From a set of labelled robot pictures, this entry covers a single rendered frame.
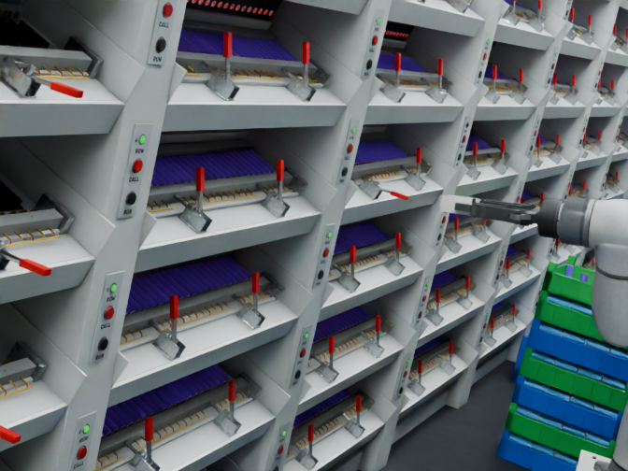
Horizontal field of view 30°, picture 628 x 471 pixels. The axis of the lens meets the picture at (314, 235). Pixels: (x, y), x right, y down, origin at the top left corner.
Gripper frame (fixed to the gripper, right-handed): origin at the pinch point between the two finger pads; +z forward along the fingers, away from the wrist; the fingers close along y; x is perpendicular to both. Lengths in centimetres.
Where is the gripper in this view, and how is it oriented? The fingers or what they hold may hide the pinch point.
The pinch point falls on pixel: (458, 205)
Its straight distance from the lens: 229.1
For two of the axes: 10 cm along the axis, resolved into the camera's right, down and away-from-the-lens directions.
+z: -9.1, -1.4, 3.9
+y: 4.0, -1.0, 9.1
